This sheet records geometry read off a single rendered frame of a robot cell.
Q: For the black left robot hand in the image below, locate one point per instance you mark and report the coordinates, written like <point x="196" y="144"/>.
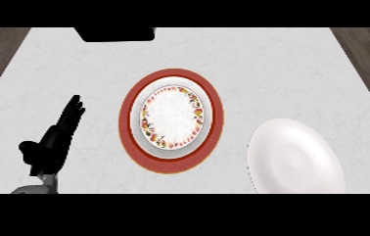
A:
<point x="55" y="138"/>

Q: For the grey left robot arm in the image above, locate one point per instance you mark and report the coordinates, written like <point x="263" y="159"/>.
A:
<point x="39" y="186"/>

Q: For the white floral rimmed plate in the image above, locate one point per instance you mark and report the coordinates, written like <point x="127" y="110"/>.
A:
<point x="171" y="117"/>

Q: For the plain white plate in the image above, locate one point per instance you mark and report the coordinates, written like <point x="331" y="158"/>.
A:
<point x="294" y="157"/>

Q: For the red round placemat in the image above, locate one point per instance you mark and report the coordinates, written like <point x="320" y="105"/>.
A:
<point x="171" y="120"/>

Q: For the black appliance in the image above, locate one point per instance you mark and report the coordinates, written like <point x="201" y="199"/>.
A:
<point x="117" y="34"/>

